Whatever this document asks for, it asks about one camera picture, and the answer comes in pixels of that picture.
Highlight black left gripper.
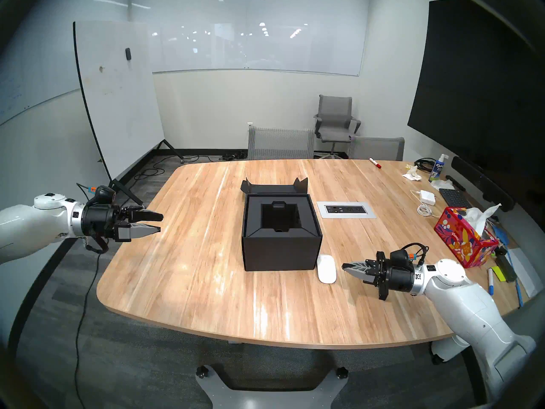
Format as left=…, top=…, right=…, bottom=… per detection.
left=81, top=203, right=164, bottom=242

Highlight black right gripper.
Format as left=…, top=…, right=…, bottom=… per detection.
left=342, top=251, right=417, bottom=301

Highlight white computer mouse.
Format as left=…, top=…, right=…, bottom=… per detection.
left=316, top=254, right=337, bottom=284

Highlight black cardboard box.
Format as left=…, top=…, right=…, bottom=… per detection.
left=240, top=177, right=323, bottom=272

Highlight red floral tissue box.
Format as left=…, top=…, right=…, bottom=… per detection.
left=434, top=203, right=502, bottom=269

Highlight grey table outlet panel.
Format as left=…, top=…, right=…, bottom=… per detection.
left=316, top=201, right=377, bottom=219

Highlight white cylindrical floor unit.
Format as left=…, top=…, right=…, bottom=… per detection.
left=431, top=336, right=471, bottom=365

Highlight black keyboard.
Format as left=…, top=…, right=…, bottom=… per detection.
left=439, top=188, right=472, bottom=209

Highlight whiteboard cleaner spray bottle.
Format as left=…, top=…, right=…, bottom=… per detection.
left=428, top=153, right=449, bottom=182

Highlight rolling whiteboard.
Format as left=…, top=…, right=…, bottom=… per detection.
left=72, top=20, right=186, bottom=210

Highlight black eraser block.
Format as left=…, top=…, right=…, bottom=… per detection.
left=494, top=255, right=518, bottom=283

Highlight black video soundbar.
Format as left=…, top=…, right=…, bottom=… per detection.
left=450, top=156, right=516, bottom=213

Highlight wide grey mesh chair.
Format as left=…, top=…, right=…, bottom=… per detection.
left=247, top=125, right=315, bottom=161

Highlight blue pen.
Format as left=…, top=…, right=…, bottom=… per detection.
left=513, top=259, right=523, bottom=308

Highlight grey swivel armchair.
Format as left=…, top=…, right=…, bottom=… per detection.
left=313, top=95, right=361, bottom=159

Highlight white charger cable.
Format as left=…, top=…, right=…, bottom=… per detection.
left=410, top=189, right=443, bottom=219

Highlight black floor cable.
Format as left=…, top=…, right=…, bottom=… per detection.
left=75, top=155, right=201, bottom=398

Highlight grey metal pedestal base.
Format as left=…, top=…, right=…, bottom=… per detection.
left=195, top=363, right=350, bottom=409

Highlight glass wall whiteboard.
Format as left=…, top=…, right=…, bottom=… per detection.
left=0, top=25, right=83, bottom=127
left=147, top=0, right=370, bottom=77

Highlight black wall screen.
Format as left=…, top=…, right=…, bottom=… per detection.
left=407, top=0, right=545, bottom=219

